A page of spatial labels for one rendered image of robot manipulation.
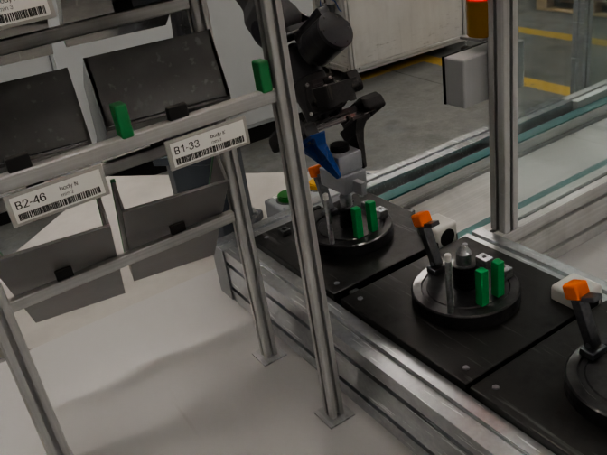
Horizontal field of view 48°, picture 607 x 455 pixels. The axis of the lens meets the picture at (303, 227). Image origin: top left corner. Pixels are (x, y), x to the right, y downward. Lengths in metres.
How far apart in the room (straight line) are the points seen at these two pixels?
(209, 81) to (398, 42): 4.80
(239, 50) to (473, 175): 2.97
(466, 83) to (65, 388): 0.74
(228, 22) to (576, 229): 3.19
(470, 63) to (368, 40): 4.34
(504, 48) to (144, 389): 0.70
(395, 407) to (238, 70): 3.53
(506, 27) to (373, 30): 4.37
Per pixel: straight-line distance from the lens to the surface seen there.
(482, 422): 0.79
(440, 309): 0.89
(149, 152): 0.85
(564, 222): 1.22
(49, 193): 0.64
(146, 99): 0.71
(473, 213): 1.27
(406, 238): 1.09
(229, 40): 4.20
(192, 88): 0.72
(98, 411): 1.06
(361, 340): 0.90
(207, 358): 1.09
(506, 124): 1.04
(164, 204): 0.83
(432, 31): 5.68
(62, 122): 0.68
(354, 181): 1.04
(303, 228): 0.77
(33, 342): 1.27
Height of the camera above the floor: 1.51
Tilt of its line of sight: 28 degrees down
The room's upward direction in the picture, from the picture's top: 9 degrees counter-clockwise
